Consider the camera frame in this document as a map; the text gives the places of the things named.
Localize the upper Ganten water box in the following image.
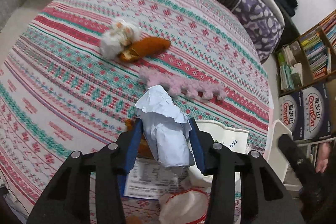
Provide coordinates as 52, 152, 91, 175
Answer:
302, 81, 331, 140

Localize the white plastic trash bin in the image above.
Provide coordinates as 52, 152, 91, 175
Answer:
264, 119, 302, 192

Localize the torn red noodle cup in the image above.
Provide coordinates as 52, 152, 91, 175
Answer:
159, 189, 209, 223

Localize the white leaf print wrapper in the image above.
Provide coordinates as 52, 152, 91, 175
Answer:
188, 118, 248, 189

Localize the patterned striped tablecloth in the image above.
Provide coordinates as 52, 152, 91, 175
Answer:
1, 0, 270, 215

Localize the wooden bookshelf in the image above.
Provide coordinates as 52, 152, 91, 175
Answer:
274, 11, 335, 97

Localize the ganten water box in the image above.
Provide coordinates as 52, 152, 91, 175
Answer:
302, 81, 331, 140
279, 90, 305, 140

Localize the white tissue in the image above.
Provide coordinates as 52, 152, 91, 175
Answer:
99, 18, 142, 60

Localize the light blue paper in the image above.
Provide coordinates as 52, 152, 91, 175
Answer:
135, 85, 195, 168

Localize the black storage bench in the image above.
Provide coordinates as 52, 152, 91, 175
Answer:
274, 2, 300, 52

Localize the lower Ganten water box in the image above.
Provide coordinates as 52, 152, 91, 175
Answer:
279, 90, 305, 140

